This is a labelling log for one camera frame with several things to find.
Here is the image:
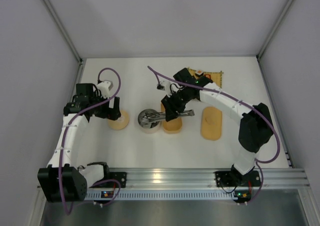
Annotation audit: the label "metal tongs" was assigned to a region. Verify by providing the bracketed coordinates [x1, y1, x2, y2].
[146, 110, 195, 122]

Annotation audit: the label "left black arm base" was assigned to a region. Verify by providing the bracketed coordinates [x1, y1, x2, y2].
[99, 171, 127, 188]

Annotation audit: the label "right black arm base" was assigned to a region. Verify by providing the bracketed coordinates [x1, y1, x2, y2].
[214, 170, 261, 188]

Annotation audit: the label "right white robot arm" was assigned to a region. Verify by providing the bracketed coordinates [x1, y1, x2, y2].
[157, 68, 274, 185]

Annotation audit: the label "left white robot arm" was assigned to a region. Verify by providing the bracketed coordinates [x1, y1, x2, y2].
[37, 80, 121, 202]

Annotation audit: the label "oblong tan lunch box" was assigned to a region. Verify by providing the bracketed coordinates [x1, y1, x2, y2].
[161, 118, 183, 134]

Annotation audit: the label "oblong tan box lid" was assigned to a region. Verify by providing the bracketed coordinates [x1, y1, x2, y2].
[201, 107, 223, 141]

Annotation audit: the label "round steel container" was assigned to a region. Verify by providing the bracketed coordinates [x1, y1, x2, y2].
[137, 109, 161, 134]

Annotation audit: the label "round tan lid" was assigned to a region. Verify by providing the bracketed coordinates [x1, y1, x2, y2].
[108, 110, 130, 130]

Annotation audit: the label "bamboo sushi mat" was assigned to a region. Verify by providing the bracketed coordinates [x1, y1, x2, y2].
[187, 67, 223, 88]

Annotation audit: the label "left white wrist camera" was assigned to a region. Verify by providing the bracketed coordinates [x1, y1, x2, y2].
[97, 80, 113, 98]

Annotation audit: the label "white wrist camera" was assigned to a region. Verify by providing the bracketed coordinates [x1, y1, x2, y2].
[156, 80, 171, 95]
[97, 80, 113, 98]

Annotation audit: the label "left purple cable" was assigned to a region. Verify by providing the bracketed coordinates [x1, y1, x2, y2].
[57, 67, 122, 215]

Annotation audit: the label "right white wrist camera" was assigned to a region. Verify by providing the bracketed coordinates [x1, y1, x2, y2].
[156, 80, 171, 95]

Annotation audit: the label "aluminium mounting rail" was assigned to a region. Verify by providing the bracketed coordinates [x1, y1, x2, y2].
[37, 167, 311, 189]

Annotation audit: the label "grey slotted cable duct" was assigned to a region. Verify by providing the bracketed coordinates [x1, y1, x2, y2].
[84, 188, 249, 201]

